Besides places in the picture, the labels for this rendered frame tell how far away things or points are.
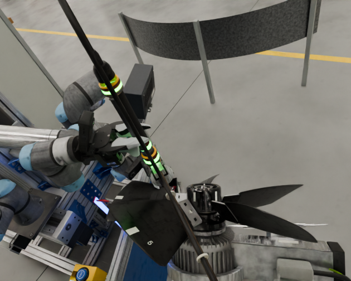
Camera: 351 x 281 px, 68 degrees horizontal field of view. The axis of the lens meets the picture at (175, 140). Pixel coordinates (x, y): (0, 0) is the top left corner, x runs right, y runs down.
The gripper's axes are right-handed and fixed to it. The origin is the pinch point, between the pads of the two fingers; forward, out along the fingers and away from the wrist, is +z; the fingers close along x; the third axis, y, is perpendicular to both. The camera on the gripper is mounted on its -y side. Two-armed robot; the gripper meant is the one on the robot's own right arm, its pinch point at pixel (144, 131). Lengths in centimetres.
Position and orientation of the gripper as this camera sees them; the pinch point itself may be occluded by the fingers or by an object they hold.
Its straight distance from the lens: 64.3
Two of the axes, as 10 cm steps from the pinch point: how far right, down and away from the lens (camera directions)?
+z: 9.7, -1.6, -2.0
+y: 2.6, 6.3, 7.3
